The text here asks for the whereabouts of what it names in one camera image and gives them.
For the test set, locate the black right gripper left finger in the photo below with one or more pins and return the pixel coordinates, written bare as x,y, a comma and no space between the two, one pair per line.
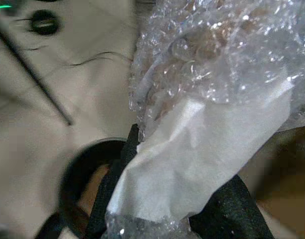
105,194

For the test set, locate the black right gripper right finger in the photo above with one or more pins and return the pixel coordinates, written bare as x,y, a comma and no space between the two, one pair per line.
229,211

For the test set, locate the white paper sheet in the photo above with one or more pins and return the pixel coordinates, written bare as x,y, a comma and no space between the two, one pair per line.
182,159

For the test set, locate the clear bubble wrap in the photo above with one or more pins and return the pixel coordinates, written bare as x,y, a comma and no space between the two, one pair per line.
217,49

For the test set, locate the brown cardboard trash piece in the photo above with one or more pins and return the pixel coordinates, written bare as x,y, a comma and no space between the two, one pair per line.
92,184

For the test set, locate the black round rubbish bin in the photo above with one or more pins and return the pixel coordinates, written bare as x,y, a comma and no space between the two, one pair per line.
75,161

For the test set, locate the large brown cardboard box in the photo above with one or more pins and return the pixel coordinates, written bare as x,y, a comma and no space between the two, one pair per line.
287,211

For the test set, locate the black metal table leg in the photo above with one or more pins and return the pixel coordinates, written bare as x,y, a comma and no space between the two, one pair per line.
35,74

